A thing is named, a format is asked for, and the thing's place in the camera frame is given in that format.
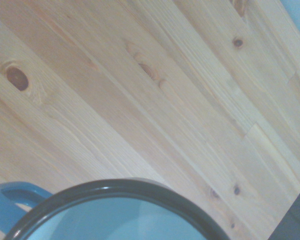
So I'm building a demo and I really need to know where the blue enamel mug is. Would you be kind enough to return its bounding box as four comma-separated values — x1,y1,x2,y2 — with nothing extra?
0,177,231,240

